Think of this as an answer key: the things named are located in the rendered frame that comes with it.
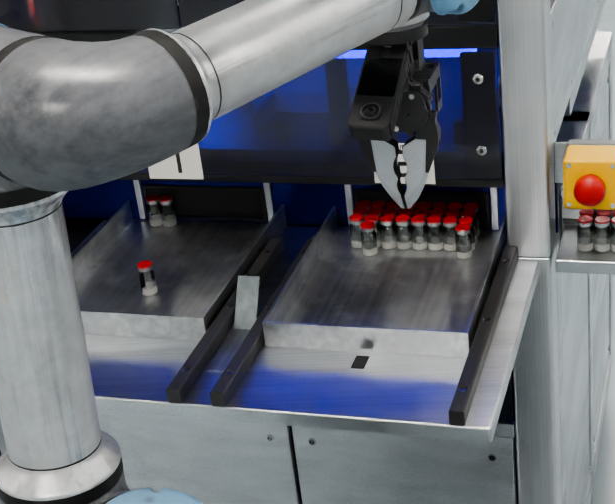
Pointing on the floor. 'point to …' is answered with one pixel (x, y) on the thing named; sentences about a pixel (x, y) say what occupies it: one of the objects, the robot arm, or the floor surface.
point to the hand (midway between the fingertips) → (404, 200)
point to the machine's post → (532, 238)
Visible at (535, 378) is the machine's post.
